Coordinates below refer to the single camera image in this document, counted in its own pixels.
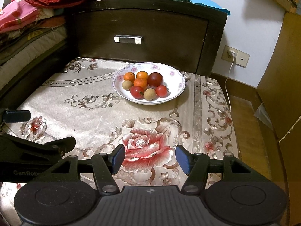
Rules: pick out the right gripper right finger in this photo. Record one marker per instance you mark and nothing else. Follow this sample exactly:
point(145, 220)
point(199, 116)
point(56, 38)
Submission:
point(195, 166)

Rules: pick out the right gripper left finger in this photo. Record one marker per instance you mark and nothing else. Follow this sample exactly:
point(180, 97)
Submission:
point(104, 167)

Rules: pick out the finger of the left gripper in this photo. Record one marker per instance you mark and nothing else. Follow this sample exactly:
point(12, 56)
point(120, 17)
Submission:
point(62, 146)
point(13, 116)

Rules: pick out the red oval cherry tomato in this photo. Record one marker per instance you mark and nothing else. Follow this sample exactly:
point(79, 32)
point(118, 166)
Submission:
point(137, 92)

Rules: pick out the round red cherry tomato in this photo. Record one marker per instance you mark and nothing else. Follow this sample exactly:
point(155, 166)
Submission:
point(162, 91)

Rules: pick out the beige longan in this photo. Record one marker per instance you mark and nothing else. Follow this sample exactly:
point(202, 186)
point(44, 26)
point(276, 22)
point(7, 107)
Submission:
point(150, 94)
point(127, 85)

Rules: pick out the large orange tangerine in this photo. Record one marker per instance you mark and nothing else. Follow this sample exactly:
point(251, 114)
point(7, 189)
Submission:
point(142, 82)

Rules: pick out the small orange kumquat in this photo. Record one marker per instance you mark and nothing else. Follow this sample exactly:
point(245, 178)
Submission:
point(142, 75)
point(129, 76)

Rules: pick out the large dark red tomato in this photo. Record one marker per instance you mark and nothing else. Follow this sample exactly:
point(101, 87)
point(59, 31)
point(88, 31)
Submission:
point(155, 79)

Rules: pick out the clear plastic bag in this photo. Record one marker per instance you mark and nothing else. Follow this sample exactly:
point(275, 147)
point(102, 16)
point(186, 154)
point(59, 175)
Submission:
point(262, 115)

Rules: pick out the mattress stack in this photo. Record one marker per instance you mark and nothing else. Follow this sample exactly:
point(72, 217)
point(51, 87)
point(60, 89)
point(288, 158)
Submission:
point(20, 47)

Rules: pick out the white floral porcelain plate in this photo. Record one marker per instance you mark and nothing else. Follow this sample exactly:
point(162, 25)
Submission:
point(172, 79)

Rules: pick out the pink floral bedding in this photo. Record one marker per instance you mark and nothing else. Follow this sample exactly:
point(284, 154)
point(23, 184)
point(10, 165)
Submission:
point(16, 15)

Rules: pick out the wooden wardrobe door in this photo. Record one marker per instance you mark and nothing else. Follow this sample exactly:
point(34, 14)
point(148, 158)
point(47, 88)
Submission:
point(279, 90)

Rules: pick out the dark wooden drawer cabinet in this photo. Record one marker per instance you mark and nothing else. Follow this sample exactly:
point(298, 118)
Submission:
point(180, 34)

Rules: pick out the blue cloth on cabinet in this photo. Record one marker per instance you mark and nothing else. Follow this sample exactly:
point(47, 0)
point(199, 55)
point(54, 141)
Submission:
point(211, 4)

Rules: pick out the wall power socket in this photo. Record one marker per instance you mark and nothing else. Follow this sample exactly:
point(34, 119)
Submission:
point(240, 58)

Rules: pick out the silver drawer handle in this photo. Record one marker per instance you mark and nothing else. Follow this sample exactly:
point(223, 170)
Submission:
point(131, 39)

